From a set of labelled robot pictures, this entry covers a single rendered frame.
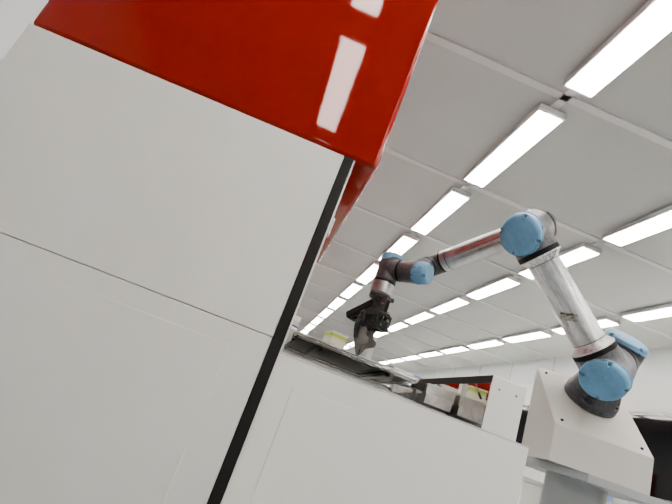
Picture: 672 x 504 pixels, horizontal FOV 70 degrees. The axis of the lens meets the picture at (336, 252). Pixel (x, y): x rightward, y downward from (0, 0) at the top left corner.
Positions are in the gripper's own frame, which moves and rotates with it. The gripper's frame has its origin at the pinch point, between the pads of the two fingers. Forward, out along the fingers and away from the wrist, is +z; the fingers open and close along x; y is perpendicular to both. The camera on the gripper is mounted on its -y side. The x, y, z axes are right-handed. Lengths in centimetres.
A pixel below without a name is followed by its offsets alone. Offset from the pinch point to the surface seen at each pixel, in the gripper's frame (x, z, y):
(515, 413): 4, 7, 54
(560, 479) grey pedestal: 33, 17, 57
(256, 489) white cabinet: -44, 41, 27
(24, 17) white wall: -121, -86, -130
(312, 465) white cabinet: -37, 33, 33
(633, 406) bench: 397, -82, -21
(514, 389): 3, 1, 53
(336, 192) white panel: -62, -18, 39
